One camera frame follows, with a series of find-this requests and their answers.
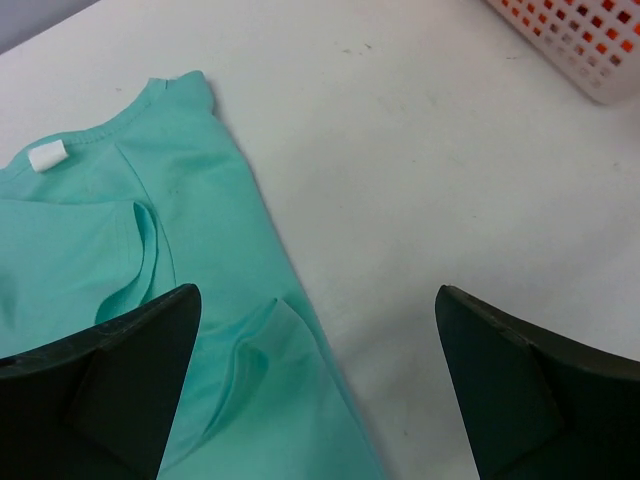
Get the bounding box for teal t-shirt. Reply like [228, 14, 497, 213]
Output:
[1, 71, 386, 479]

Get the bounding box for white plastic basket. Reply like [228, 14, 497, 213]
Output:
[487, 0, 640, 105]

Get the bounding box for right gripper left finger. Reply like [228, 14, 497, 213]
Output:
[1, 284, 201, 479]

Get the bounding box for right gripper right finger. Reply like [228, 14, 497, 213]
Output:
[435, 286, 639, 479]

